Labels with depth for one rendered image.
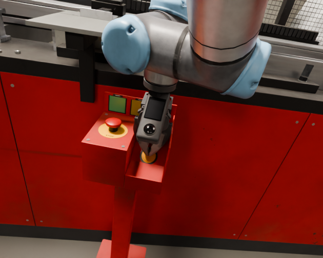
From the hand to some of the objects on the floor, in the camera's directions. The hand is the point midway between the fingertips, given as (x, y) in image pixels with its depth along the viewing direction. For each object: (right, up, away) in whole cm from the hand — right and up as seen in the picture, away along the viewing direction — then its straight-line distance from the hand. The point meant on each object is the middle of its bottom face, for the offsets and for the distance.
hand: (148, 153), depth 57 cm
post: (+63, -13, +137) cm, 152 cm away
